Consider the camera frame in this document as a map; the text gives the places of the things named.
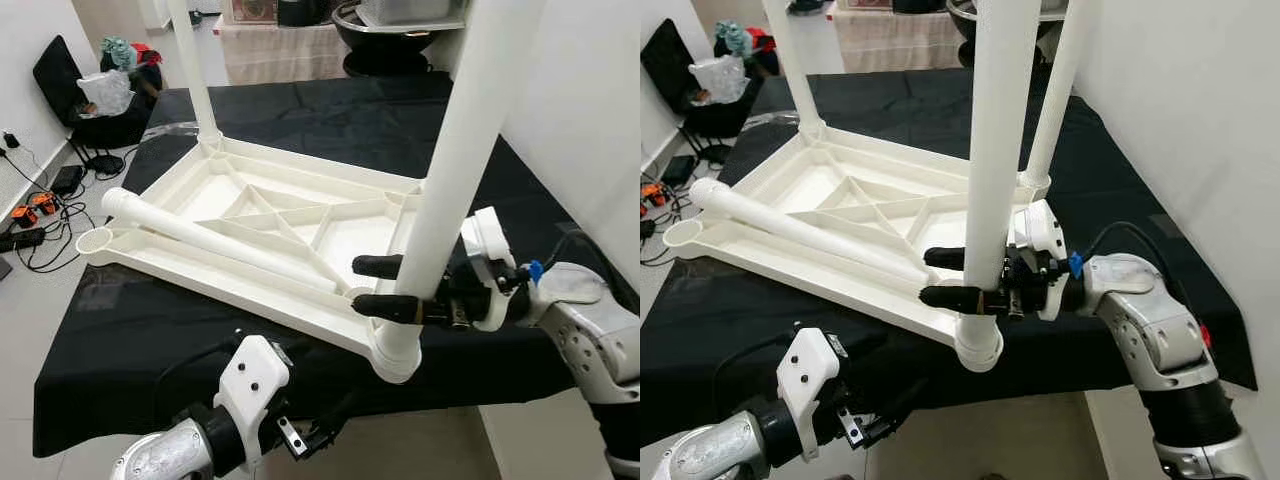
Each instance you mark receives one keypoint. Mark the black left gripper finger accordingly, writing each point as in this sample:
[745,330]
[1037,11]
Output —
[340,405]
[907,398]

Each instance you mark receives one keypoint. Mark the white plastic table top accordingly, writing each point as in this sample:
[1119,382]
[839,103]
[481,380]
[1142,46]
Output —
[800,185]
[230,195]

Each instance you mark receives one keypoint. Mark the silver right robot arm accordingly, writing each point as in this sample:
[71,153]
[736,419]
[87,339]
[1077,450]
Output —
[590,320]
[1160,330]

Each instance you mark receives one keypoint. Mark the black round basin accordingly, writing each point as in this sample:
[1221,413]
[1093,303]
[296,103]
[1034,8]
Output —
[962,30]
[390,45]

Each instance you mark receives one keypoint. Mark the beige striped cloth cover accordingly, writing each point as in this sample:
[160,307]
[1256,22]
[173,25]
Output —
[890,40]
[280,50]

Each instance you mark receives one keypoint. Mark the black power adapter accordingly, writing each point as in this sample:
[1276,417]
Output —
[682,168]
[68,180]

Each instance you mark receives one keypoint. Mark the black lumpy bag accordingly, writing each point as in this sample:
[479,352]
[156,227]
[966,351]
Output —
[303,10]
[915,5]

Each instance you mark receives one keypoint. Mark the red cloth bundle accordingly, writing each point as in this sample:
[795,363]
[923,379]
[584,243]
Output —
[148,55]
[765,42]

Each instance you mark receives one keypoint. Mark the clear plastic bag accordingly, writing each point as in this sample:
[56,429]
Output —
[720,78]
[105,92]

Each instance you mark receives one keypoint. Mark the black round floor device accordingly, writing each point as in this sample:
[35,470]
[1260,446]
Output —
[805,5]

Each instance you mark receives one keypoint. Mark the teal cloth bundle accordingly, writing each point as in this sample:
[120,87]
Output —
[118,52]
[735,38]

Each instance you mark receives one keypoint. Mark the black fabric bag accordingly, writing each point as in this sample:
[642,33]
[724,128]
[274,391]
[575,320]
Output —
[60,80]
[665,60]

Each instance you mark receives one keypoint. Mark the black power strip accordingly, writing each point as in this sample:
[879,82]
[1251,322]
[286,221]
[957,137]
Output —
[20,240]

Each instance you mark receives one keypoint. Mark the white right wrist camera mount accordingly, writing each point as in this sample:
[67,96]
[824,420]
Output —
[490,240]
[1040,225]

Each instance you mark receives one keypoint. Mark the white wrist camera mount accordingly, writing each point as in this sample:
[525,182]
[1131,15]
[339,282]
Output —
[815,375]
[490,240]
[255,385]
[1040,225]

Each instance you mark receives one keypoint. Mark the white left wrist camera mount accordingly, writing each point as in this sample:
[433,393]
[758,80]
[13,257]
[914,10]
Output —
[255,385]
[815,375]

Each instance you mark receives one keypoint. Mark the wall socket with black plug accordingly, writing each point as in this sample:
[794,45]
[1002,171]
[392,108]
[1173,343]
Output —
[10,140]

